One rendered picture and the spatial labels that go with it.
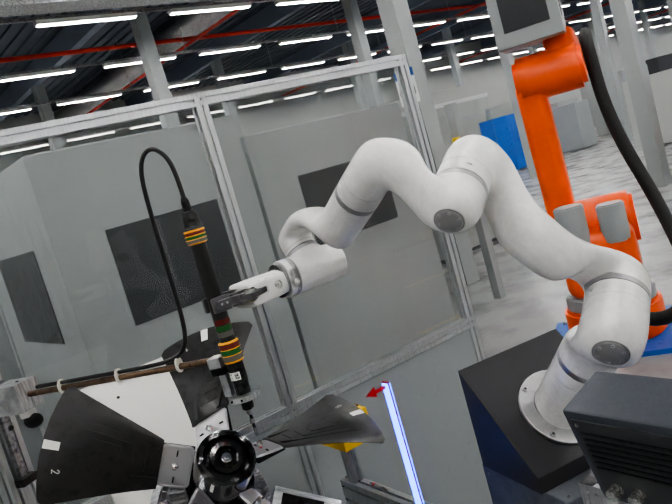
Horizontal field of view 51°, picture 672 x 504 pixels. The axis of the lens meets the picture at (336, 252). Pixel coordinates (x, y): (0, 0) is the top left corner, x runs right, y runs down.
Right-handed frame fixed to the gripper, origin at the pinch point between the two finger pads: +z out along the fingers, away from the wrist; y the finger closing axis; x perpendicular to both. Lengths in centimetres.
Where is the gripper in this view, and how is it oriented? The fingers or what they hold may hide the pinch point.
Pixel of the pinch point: (216, 303)
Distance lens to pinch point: 147.4
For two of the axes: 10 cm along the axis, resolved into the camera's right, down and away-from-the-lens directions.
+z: -7.9, 2.9, -5.4
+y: -5.5, 0.5, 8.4
